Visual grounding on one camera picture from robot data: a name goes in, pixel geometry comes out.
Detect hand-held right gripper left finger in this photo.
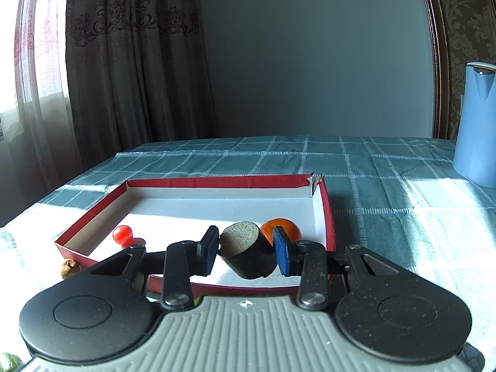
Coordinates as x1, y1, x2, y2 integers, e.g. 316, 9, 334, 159
79, 225, 221, 311

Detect cut sugarcane piece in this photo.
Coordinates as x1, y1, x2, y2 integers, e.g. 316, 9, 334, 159
217, 221, 277, 280

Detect green cucumber piece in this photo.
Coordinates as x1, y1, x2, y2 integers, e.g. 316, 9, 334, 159
0, 352, 20, 372

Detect red cherry tomato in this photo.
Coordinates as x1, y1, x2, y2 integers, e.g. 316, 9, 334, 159
112, 225, 135, 249

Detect brown longan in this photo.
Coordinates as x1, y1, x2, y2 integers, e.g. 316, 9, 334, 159
60, 259, 81, 280

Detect red cardboard box tray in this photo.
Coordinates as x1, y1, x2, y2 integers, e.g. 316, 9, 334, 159
54, 172, 334, 303

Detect light blue kettle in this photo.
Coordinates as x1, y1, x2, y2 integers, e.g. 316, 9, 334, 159
453, 61, 496, 188

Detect brown patterned curtain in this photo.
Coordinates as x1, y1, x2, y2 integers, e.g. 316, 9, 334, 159
64, 0, 218, 187

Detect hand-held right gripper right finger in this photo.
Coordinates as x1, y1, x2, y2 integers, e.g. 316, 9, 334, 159
272, 227, 413, 311

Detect dark wooden wall trim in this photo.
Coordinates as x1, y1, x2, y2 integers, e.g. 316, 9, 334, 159
416, 0, 454, 140

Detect sheer white curtain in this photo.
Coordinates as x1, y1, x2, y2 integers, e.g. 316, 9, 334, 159
0, 0, 84, 229

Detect green checked tablecloth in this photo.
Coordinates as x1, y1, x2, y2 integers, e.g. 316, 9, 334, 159
0, 135, 496, 372

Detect orange tangerine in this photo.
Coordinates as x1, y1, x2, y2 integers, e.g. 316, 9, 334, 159
259, 219, 302, 245

